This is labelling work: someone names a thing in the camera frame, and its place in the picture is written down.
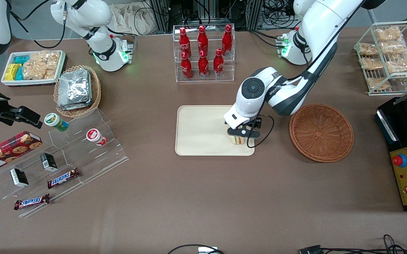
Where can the plastic triangle sandwich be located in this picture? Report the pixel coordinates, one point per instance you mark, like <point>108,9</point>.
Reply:
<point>238,140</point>

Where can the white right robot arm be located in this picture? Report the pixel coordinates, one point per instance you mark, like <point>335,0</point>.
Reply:
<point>97,21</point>

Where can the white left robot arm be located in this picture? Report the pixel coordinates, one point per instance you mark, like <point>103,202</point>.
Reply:
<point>316,31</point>

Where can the white rectangular snack tray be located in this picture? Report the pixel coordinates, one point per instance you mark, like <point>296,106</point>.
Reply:
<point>7,82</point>

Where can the cream plastic tray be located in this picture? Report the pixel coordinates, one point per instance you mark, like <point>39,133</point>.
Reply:
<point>199,130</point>

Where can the light oval wicker basket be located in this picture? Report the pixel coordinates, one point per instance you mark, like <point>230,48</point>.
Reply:
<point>95,95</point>

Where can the brown round wicker basket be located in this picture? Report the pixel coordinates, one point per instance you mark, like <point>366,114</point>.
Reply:
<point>321,132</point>

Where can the green lidded yogurt cup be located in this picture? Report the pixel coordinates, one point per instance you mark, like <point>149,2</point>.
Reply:
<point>55,121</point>

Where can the red tartan cookie box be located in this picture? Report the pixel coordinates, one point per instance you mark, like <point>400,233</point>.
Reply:
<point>9,150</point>

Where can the yellow snack packet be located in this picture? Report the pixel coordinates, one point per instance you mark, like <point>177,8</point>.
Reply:
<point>11,71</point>

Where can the teal snack packet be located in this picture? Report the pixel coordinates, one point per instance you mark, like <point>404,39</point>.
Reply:
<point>21,59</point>
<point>19,74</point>

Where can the foil wrapped packet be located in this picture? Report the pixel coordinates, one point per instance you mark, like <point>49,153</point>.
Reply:
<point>74,86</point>
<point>72,107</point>

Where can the clear bag of crackers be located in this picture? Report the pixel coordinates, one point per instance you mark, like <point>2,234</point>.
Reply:
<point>44,58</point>
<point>35,72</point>

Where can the small black carton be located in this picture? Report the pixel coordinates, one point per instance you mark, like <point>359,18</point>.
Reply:
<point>49,161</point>
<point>19,177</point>

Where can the clear acrylic bottle rack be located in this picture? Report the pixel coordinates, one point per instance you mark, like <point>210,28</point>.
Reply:
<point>231,70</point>

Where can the clear acrylic stepped display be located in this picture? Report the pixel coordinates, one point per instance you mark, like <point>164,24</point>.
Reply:
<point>83,155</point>

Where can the red cola bottle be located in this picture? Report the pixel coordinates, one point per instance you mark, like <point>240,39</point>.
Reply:
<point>186,67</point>
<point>183,40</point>
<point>227,38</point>
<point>203,65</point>
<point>202,39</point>
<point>219,63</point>

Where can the red lidded yogurt cup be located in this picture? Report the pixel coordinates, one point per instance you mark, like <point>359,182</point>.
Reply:
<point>95,137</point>

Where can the Snickers chocolate bar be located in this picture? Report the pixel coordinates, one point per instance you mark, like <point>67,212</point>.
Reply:
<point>32,201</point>
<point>63,178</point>

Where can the bagged fried snack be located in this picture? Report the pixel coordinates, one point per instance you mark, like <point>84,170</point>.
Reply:
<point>367,49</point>
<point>378,84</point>
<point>394,47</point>
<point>402,66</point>
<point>371,64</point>
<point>388,34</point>

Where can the crumpled white plastic sheet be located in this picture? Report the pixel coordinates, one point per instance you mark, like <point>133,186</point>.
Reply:
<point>132,17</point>

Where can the black machine with yellow panel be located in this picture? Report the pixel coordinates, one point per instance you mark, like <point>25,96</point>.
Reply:
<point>406,183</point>

